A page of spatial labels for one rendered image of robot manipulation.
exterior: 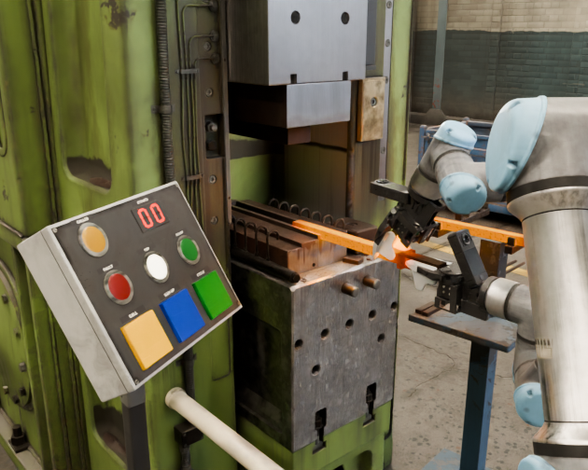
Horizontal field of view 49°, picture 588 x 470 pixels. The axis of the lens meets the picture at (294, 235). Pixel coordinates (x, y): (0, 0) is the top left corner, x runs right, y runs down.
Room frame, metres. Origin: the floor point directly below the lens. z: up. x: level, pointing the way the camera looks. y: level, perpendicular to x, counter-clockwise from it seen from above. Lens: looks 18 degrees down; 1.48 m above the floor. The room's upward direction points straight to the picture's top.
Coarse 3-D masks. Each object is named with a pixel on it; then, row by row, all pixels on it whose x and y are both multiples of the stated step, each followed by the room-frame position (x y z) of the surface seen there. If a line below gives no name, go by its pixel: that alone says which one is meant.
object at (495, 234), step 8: (448, 224) 1.68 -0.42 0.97; (456, 224) 1.66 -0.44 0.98; (464, 224) 1.66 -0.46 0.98; (472, 224) 1.66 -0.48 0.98; (472, 232) 1.63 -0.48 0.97; (480, 232) 1.62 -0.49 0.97; (488, 232) 1.60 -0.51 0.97; (496, 232) 1.59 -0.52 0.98; (504, 232) 1.59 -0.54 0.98; (512, 232) 1.59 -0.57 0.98; (496, 240) 1.59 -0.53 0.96; (504, 240) 1.57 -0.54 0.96; (520, 240) 1.55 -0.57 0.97
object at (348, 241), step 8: (296, 224) 1.58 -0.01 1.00; (304, 224) 1.57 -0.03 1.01; (312, 224) 1.56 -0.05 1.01; (320, 232) 1.51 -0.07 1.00; (328, 232) 1.49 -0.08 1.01; (336, 232) 1.49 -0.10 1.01; (328, 240) 1.49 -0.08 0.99; (336, 240) 1.47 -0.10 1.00; (344, 240) 1.45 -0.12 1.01; (352, 240) 1.43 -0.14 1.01; (360, 240) 1.43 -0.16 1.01; (352, 248) 1.43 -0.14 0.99; (360, 248) 1.41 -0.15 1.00; (368, 248) 1.39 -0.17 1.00; (384, 256) 1.35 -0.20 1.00; (400, 256) 1.31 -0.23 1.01; (408, 256) 1.30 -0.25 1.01; (416, 256) 1.29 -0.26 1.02; (424, 256) 1.29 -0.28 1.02; (400, 264) 1.30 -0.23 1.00; (432, 264) 1.25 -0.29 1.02; (440, 264) 1.25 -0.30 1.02
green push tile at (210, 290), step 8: (216, 272) 1.14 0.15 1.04; (200, 280) 1.10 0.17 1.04; (208, 280) 1.12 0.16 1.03; (216, 280) 1.13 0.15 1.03; (200, 288) 1.08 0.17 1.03; (208, 288) 1.10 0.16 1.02; (216, 288) 1.12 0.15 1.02; (224, 288) 1.14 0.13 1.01; (200, 296) 1.08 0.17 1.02; (208, 296) 1.09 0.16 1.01; (216, 296) 1.11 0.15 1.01; (224, 296) 1.13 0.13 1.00; (208, 304) 1.08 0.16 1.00; (216, 304) 1.09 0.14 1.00; (224, 304) 1.11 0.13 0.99; (208, 312) 1.07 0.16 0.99; (216, 312) 1.08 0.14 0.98
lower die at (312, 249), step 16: (240, 208) 1.75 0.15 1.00; (272, 208) 1.78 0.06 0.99; (240, 224) 1.65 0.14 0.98; (256, 224) 1.63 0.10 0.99; (272, 224) 1.63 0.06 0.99; (288, 224) 1.59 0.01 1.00; (320, 224) 1.62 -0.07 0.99; (240, 240) 1.58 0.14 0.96; (272, 240) 1.52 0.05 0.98; (288, 240) 1.50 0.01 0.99; (304, 240) 1.49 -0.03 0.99; (320, 240) 1.51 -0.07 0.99; (272, 256) 1.48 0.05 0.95; (288, 256) 1.44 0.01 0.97; (304, 256) 1.47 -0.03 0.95; (320, 256) 1.51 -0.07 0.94; (336, 256) 1.54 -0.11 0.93
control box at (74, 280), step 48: (144, 192) 1.13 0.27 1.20; (48, 240) 0.91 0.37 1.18; (144, 240) 1.05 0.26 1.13; (192, 240) 1.15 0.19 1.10; (48, 288) 0.92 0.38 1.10; (96, 288) 0.91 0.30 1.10; (144, 288) 0.99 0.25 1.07; (192, 288) 1.08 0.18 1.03; (96, 336) 0.88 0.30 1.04; (192, 336) 1.01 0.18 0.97; (96, 384) 0.88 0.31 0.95
